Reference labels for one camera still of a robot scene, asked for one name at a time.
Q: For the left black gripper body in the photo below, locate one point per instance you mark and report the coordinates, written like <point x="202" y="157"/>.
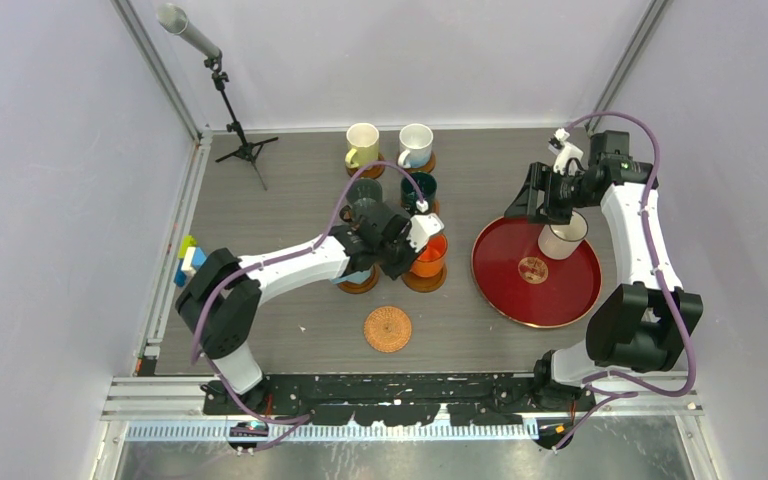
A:
<point x="395" y="257"/>

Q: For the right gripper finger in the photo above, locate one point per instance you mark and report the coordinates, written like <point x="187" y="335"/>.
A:
<point x="553" y="214"/>
<point x="526" y="204"/>

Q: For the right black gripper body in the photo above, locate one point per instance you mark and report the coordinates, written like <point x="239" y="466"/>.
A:
<point x="569" y="190"/>

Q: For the cream mug black rim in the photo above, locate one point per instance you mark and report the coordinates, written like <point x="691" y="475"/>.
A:
<point x="559" y="242"/>

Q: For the brown wooden coaster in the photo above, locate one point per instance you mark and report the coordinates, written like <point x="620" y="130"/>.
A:
<point x="427" y="164"/>
<point x="360" y="289"/>
<point x="373" y="172"/>
<point x="425" y="284"/>

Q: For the orange mug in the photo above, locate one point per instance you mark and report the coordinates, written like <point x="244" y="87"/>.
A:
<point x="432" y="260"/>

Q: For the red round tray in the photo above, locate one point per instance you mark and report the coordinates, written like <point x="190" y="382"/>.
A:
<point x="521" y="283"/>

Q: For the woven rattan coaster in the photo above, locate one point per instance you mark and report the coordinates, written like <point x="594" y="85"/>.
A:
<point x="387" y="329"/>

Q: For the pale yellow mug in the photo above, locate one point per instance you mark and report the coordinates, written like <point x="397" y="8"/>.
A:
<point x="363" y="145"/>

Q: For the white mug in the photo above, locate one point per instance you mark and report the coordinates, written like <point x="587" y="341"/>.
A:
<point x="416" y="142"/>

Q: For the dark grey mug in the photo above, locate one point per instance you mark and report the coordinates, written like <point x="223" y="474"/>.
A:
<point x="361" y="194"/>

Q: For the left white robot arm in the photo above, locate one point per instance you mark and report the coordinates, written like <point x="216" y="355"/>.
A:
<point x="220" y="298"/>

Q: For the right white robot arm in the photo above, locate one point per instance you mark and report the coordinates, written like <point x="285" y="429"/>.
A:
<point x="641" y="333"/>

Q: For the coloured toy brick stack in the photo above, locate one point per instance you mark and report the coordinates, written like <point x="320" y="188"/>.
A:
<point x="190" y="258"/>

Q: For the grey microphone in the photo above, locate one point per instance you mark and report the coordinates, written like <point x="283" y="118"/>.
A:
<point x="174" y="20"/>

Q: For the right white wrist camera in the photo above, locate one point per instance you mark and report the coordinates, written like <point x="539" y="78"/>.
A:
<point x="566" y="154"/>

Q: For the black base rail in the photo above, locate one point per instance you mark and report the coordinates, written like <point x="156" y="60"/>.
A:
<point x="467" y="399"/>

